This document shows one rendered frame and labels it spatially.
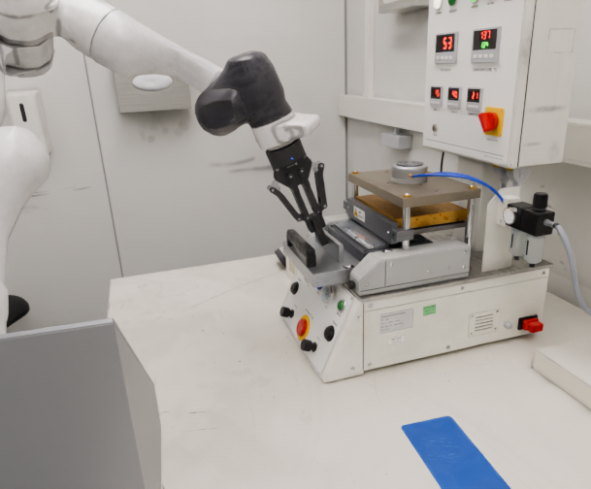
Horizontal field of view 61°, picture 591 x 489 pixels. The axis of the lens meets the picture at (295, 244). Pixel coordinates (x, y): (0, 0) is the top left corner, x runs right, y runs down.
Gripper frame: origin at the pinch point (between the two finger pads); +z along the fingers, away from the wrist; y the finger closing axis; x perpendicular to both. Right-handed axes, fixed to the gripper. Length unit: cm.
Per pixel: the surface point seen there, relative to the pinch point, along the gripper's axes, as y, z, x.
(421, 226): -18.7, 6.1, 9.5
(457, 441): -0.5, 29.8, 39.2
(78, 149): 59, -25, -143
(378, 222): -11.7, 2.7, 5.5
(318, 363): 13.3, 22.2, 12.1
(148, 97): 20, -33, -130
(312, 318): 9.4, 18.1, 2.1
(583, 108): -72, 4, -2
